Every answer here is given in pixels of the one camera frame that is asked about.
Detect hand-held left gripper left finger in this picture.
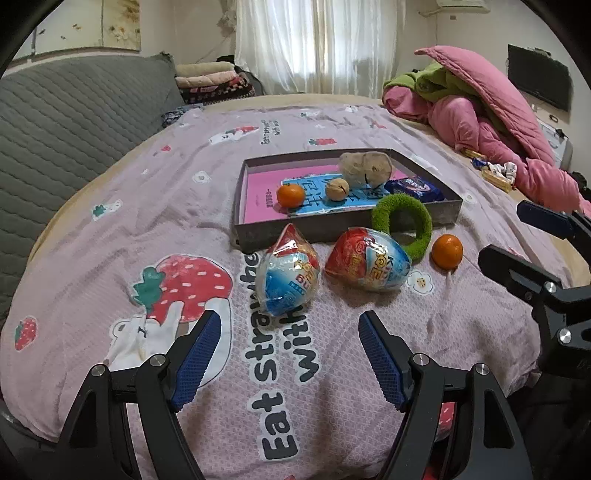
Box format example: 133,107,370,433
54,310,222,480

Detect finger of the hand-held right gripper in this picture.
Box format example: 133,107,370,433
516,199,591,241
478,244,563,311

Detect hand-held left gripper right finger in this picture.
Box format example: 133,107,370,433
359,310,532,480

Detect orange mandarin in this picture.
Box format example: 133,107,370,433
431,234,463,270
277,183,306,207

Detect green fuzzy ring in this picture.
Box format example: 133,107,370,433
372,194,433,258

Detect toy egg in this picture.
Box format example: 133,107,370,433
324,226,411,292
255,224,321,318

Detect blue cookie packet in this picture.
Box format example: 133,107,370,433
384,178,445,202

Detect grey shallow cardboard box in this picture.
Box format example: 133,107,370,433
231,148,463,254

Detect beige mesh scrunchie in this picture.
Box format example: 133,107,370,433
338,151,394,188

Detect yellow biscuit packet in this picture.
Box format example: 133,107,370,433
481,167,514,192

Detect white patterned cloth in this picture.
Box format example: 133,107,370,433
487,161,518,183

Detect white drawer cabinet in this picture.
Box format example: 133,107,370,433
538,117,573,167

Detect black television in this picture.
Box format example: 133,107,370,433
508,44,571,112

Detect pink quilt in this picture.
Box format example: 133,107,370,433
382,45,591,215

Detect pink strawberry print bedsheet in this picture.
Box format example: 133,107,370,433
0,104,583,480

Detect green blanket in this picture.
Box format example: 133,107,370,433
384,60,467,100

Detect pink and blue book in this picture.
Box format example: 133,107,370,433
246,164,407,224

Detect white air conditioner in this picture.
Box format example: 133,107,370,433
434,0,491,12

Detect dark floral cloth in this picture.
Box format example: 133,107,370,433
159,104,204,129

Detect grey quilted sofa cover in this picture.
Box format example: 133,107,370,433
0,53,185,319

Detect stack of folded blankets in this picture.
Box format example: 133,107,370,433
175,62,256,104

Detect white sheer curtain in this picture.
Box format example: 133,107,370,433
233,0,400,97

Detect wall painting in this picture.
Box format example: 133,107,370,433
32,0,141,51

